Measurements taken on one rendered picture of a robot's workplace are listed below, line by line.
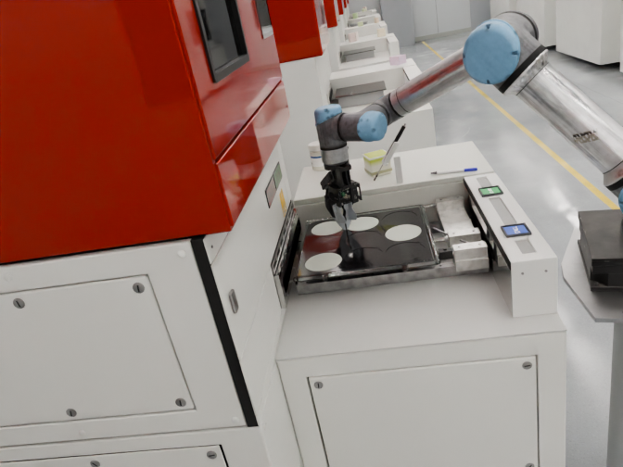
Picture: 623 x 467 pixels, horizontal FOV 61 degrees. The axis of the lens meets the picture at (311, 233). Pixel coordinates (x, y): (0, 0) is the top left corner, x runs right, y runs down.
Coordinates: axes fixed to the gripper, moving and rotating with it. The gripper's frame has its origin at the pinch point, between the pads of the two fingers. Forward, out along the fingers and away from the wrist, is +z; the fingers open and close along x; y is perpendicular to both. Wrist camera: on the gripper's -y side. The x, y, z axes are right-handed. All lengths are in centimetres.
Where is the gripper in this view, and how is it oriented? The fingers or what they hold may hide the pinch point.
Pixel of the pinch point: (344, 224)
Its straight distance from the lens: 157.7
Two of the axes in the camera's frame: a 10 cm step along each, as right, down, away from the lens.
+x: 8.9, -3.3, 3.2
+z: 1.8, 9.0, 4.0
